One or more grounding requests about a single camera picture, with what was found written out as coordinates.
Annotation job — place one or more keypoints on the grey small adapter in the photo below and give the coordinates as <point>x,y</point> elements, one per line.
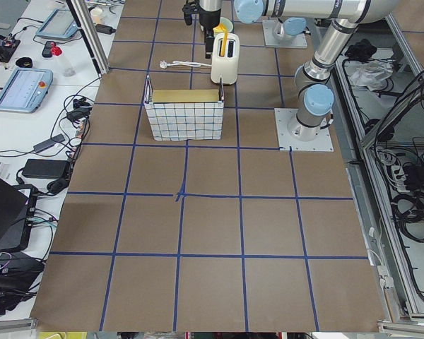
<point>50,142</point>

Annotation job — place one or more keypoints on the aluminium frame post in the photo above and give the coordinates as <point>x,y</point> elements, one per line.
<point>90,37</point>

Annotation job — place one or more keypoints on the white paper cup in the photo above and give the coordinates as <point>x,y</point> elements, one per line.
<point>98,16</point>

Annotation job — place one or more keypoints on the blue teach pendant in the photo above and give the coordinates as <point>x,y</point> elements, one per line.
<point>25,90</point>
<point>59,25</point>

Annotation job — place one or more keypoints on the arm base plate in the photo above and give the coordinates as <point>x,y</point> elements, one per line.
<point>293,136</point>
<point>289,33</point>

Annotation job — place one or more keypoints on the clear spray bottle red cap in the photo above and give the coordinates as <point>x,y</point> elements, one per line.
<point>61,58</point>

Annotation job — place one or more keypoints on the black laptop computer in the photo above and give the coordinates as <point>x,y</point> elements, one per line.
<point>17,207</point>

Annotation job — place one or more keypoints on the black cloth bundle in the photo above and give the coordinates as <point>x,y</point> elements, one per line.
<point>361,51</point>

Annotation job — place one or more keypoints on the light green plate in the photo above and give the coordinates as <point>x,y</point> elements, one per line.
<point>226,23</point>

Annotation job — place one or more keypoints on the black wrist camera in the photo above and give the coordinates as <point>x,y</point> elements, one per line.
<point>189,9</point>

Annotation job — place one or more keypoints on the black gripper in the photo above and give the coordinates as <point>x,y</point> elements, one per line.
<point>210,20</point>

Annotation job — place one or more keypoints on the far blue teach pendant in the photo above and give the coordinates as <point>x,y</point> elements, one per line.
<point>59,25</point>

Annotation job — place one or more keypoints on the yellow toast slice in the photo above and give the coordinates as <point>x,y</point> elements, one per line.
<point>221,28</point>

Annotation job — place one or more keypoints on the near blue teach pendant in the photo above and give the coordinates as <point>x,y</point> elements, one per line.
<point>25,90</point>

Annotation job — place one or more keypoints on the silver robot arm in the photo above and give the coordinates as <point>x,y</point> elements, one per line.
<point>347,15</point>
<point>315,98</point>

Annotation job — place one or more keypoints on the crumpled white cloth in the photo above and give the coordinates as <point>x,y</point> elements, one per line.
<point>372,75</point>

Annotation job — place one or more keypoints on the wire basket with wooden board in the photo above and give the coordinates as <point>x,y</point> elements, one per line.
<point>181,115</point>

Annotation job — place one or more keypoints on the black power adapter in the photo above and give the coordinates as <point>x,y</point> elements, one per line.
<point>45,169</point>

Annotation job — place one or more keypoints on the white two-slot toaster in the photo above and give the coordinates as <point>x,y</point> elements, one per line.
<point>224,68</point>

